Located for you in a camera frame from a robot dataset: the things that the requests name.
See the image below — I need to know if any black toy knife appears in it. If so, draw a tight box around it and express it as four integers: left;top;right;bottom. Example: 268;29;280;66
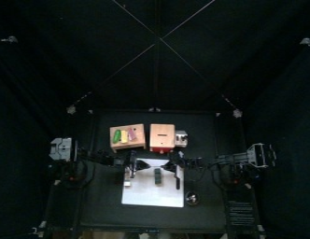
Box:
174;169;184;190

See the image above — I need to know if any dark green toy sushi roll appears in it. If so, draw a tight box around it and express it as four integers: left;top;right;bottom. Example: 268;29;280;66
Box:
153;167;165;185

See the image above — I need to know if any wooden tray with slots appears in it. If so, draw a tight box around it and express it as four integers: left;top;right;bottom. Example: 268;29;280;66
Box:
109;123;148;153

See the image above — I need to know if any white cutting board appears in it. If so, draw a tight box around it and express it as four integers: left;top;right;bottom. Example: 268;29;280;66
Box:
121;158;186;208

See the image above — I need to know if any pink toy stick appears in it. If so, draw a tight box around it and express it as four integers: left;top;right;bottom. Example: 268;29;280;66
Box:
126;127;138;142

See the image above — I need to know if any wooden box with red base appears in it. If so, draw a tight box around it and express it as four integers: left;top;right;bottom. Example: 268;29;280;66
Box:
149;123;177;154

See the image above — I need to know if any green toy stick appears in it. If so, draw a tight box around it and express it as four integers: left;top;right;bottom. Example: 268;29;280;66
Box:
113;130;124;145

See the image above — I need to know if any small round dark dish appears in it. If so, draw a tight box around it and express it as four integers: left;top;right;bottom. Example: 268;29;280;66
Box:
185;190;202;206

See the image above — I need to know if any black printed label sheet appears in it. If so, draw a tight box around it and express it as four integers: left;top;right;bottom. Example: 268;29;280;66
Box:
226;200;256;228

